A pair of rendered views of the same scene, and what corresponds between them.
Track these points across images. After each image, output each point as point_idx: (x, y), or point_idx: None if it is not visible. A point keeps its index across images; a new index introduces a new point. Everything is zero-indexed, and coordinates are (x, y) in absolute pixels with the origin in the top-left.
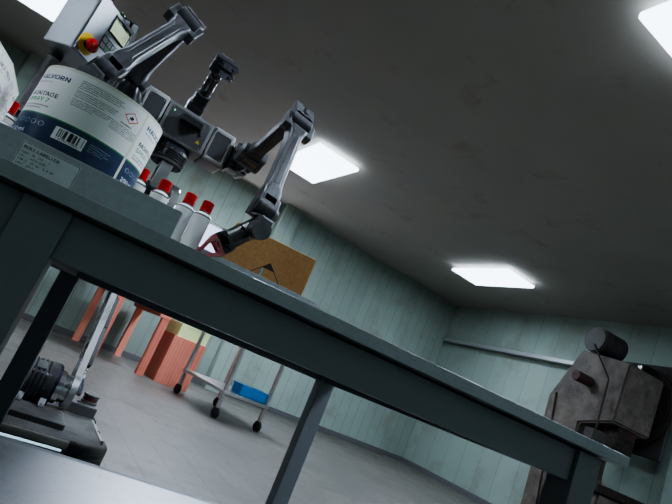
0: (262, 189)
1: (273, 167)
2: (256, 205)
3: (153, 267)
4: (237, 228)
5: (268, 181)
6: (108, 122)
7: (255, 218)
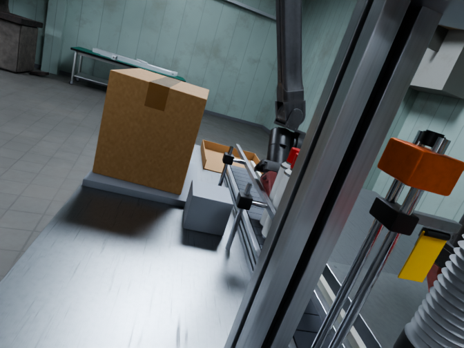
0: (300, 97)
1: (295, 52)
2: (302, 122)
3: None
4: (288, 153)
5: (301, 82)
6: None
7: (289, 130)
